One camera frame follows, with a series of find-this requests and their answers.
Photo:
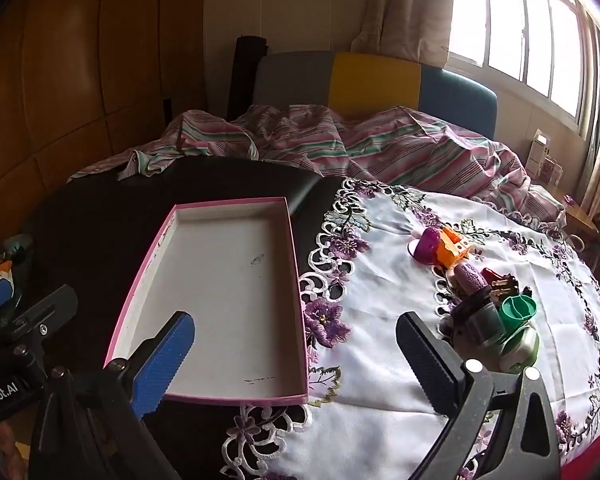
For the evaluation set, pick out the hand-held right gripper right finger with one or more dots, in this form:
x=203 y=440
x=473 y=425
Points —
x=425 y=365

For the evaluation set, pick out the green ridged toy piece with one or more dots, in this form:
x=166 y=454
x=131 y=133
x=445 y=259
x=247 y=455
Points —
x=517 y=310

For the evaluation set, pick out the red blanket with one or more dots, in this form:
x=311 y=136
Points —
x=592 y=462

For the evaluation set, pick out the wooden nightstand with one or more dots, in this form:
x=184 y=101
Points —
x=577 y=212

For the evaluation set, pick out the grey yellow blue headboard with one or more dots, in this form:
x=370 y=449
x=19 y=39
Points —
x=370 y=80

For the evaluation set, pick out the pink cardboard box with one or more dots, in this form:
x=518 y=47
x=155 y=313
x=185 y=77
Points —
x=220 y=290

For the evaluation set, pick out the white and green toy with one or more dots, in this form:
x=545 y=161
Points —
x=517 y=352

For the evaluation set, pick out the small purple object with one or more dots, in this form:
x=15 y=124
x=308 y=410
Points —
x=570 y=201

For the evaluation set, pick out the yellow orange toy piece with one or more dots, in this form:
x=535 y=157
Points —
x=447 y=242

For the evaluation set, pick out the window with white frame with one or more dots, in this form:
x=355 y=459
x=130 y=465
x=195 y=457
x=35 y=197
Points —
x=525 y=35

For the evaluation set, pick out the pink green striped bedsheet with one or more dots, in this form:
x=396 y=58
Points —
x=380 y=150

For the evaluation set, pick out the purple ridged cylinder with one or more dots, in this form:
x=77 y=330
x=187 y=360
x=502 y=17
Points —
x=467 y=280

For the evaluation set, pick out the dark red pumpkin toy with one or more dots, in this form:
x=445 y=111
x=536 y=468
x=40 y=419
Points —
x=509 y=287

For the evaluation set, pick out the black rolled mat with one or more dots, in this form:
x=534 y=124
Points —
x=245 y=75

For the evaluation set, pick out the white carton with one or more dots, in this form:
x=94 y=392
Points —
x=537 y=150

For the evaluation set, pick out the brown wooden wardrobe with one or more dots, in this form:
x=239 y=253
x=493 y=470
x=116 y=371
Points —
x=80 y=85

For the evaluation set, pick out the white embroidered floral tablecloth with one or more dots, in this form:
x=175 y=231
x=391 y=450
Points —
x=380 y=310

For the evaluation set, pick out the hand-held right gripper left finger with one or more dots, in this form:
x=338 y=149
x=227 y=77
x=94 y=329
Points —
x=165 y=360

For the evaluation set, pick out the small pink carton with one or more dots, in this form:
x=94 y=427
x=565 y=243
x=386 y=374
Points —
x=551 y=170

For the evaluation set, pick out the grey tube green cap toy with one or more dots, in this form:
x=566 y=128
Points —
x=482 y=320

